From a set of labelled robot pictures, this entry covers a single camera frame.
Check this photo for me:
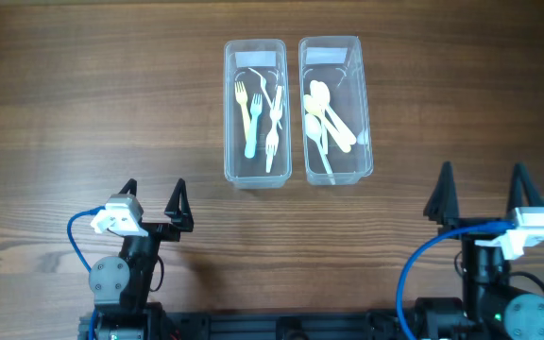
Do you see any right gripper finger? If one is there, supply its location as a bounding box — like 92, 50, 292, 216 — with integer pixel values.
506, 162, 544, 213
423, 161, 459, 225

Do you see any light blue plastic fork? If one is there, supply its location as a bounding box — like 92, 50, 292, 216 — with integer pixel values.
244, 93, 263, 159

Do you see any white fork top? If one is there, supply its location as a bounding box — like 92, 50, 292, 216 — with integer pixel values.
265, 109, 282, 173

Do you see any yellow plastic fork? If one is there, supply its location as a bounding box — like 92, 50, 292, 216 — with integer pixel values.
234, 81, 250, 139

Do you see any bent white plastic fork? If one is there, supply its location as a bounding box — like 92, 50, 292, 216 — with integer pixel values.
249, 68, 282, 128

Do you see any white thin spoon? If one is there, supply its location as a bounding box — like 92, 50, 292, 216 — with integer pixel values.
304, 113, 336, 185

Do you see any yellow plastic spoon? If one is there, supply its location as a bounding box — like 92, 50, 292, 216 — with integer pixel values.
303, 94, 351, 153

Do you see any white thick-handled spoon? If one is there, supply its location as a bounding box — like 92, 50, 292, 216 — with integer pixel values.
310, 80, 356, 145

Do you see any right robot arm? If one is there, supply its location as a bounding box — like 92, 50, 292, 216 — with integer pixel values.
396, 162, 544, 339

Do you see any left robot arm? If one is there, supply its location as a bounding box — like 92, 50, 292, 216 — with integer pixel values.
77, 178, 194, 339

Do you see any left clear plastic container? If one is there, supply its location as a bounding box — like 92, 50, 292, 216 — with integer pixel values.
224, 39, 292, 189

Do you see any clear plastic container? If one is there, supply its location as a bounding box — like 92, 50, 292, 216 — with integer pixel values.
298, 36, 374, 185
224, 39, 292, 189

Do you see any right clear plastic container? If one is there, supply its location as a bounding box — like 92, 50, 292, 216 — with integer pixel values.
298, 36, 374, 185

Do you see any left blue cable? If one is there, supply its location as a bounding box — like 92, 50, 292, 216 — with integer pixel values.
66, 206, 108, 340

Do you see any blue cable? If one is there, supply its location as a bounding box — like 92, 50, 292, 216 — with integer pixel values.
66, 206, 108, 340
395, 219, 517, 340

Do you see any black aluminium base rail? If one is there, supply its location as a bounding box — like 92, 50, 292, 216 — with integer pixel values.
77, 308, 498, 340

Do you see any right blue cable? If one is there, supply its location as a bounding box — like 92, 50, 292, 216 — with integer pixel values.
395, 219, 517, 340

